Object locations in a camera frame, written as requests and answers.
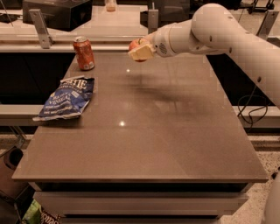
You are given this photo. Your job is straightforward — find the green snack bag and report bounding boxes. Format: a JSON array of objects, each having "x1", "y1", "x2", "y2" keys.
[{"x1": 21, "y1": 199, "x2": 61, "y2": 224}]

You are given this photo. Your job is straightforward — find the red coke can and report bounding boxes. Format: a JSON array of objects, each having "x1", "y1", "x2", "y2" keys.
[{"x1": 73, "y1": 36, "x2": 95, "y2": 71}]

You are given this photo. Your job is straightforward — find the red apple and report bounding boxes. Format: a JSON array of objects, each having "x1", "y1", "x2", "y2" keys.
[{"x1": 129, "y1": 38, "x2": 140, "y2": 51}]

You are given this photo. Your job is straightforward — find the middle metal rail bracket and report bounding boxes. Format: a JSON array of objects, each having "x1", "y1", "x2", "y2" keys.
[{"x1": 147, "y1": 10, "x2": 158, "y2": 33}]

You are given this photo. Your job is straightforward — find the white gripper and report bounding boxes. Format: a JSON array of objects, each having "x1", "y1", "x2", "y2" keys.
[{"x1": 128, "y1": 24, "x2": 177, "y2": 61}]

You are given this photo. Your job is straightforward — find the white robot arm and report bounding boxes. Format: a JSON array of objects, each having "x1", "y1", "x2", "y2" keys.
[{"x1": 129, "y1": 3, "x2": 280, "y2": 107}]

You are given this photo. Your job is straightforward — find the black cable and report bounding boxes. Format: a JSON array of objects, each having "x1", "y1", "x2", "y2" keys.
[{"x1": 236, "y1": 84, "x2": 269, "y2": 132}]

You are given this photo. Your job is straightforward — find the brown bin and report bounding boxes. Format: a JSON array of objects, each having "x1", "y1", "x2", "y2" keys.
[{"x1": 0, "y1": 146, "x2": 27, "y2": 200}]

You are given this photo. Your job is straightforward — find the left metal rail bracket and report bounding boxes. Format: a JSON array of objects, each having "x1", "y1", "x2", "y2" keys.
[{"x1": 29, "y1": 9, "x2": 53, "y2": 49}]

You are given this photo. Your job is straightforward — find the blue chip bag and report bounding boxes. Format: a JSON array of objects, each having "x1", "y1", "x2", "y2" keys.
[{"x1": 32, "y1": 75, "x2": 95, "y2": 122}]

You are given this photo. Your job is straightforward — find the drink cup on counter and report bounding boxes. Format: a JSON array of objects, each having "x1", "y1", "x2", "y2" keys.
[{"x1": 105, "y1": 0, "x2": 116, "y2": 12}]

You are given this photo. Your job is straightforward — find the right metal rail bracket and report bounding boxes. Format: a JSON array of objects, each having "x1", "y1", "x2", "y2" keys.
[{"x1": 256, "y1": 10, "x2": 279, "y2": 40}]

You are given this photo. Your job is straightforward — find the black box on counter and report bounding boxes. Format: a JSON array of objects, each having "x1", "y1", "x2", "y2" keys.
[{"x1": 23, "y1": 0, "x2": 93, "y2": 32}]

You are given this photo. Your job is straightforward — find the metal rail bracket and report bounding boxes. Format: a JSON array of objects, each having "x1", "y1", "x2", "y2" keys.
[
  {"x1": 256, "y1": 10, "x2": 279, "y2": 40},
  {"x1": 29, "y1": 9, "x2": 53, "y2": 49},
  {"x1": 147, "y1": 10, "x2": 158, "y2": 33}
]

